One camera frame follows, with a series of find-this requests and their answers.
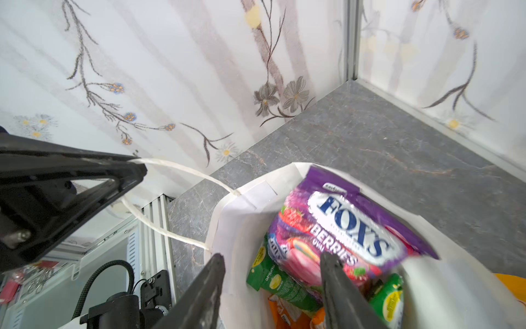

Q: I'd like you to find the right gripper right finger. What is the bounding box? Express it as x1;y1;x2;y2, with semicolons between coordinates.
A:
321;252;388;329

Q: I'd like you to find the white paper bag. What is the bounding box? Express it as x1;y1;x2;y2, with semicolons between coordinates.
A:
121;158;526;329

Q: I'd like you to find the lime Fox's candy bag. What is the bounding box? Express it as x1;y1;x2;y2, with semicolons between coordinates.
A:
368;273;404;329

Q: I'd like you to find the green Fox's candy bag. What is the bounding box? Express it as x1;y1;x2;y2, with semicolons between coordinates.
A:
246;235;322;317

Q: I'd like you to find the orange pink Fox's bag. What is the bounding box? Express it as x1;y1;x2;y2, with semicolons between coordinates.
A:
268;295;327;329

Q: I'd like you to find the yellow snack bag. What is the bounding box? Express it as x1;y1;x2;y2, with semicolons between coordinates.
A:
495;274;526;306

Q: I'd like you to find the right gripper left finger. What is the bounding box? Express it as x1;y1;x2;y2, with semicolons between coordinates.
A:
154;254;225;329

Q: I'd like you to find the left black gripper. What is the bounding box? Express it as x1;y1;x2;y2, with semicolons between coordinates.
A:
1;128;147;271

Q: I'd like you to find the purple snack packet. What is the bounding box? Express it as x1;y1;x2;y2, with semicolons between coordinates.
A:
267;165;438;300

